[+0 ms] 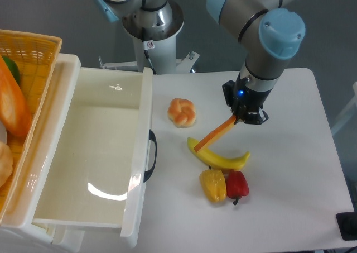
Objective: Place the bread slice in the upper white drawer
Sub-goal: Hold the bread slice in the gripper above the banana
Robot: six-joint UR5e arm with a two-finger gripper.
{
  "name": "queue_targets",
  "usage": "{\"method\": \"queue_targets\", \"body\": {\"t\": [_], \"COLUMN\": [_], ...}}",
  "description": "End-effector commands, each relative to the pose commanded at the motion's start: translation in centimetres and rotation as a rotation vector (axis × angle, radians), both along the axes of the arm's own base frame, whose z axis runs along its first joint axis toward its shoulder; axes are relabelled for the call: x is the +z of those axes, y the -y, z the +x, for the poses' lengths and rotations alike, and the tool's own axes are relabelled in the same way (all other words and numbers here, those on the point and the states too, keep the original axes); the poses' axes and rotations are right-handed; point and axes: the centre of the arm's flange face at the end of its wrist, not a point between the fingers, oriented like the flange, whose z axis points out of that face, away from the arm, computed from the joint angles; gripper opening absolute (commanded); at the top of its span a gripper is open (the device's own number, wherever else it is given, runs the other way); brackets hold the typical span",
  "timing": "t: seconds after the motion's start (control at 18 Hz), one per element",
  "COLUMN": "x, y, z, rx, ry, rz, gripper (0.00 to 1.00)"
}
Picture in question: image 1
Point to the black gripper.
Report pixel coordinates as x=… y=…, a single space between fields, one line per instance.
x=246 y=97

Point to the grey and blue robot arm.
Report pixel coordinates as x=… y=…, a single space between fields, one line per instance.
x=269 y=32

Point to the knotted bread roll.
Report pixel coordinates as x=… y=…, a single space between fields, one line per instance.
x=182 y=112

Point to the open upper white drawer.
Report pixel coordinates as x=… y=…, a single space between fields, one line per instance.
x=97 y=178

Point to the light bread roll in basket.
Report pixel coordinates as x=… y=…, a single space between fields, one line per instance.
x=6 y=163

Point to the white drawer cabinet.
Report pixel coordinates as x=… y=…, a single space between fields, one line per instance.
x=19 y=233

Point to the yellow banana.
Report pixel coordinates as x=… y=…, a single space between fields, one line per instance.
x=216 y=161

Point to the red bell pepper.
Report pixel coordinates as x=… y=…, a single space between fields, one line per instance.
x=236 y=186

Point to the yellow bell pepper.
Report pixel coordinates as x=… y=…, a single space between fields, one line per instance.
x=213 y=184

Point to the black device at table edge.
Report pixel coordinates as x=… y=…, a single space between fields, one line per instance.
x=347 y=225

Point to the yellow wicker basket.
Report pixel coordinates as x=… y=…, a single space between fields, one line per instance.
x=35 y=56

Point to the orange baguette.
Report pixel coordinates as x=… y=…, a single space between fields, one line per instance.
x=15 y=112

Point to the green pepper in basket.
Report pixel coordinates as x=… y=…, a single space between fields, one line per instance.
x=13 y=68

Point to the black drawer handle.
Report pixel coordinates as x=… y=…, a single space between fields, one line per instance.
x=152 y=156

